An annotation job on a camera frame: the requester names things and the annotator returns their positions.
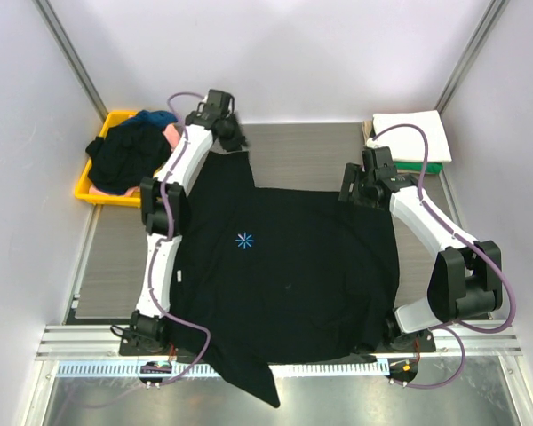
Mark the blue shirt in bin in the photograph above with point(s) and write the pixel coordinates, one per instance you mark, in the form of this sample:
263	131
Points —
160	119

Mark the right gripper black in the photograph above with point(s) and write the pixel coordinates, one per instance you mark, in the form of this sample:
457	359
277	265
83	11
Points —
354	173

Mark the slotted cable duct strip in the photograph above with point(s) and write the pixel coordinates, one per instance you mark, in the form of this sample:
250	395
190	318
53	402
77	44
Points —
115	369

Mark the left aluminium frame post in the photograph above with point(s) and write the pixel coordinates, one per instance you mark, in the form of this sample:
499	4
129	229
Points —
67	48

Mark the aluminium frame post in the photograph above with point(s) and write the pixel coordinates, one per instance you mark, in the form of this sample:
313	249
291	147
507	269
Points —
471	52
67	48

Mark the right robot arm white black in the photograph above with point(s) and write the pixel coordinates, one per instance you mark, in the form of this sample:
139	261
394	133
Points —
465	279

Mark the folded white t shirt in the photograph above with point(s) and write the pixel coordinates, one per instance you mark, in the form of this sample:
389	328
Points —
407	144

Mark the right aluminium frame post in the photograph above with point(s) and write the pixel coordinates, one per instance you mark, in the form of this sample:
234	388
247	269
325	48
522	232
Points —
471	52

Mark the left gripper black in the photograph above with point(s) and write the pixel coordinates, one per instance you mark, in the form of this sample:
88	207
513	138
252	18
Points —
240	140

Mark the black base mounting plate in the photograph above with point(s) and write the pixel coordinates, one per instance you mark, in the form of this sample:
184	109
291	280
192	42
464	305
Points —
396	358

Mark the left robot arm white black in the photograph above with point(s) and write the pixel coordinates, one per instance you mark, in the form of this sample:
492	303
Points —
166	215

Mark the pink shirt in bin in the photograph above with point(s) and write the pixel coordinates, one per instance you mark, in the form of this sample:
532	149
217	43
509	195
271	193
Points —
173	135

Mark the black t shirt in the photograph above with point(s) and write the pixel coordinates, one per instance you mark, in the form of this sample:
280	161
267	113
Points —
269	276

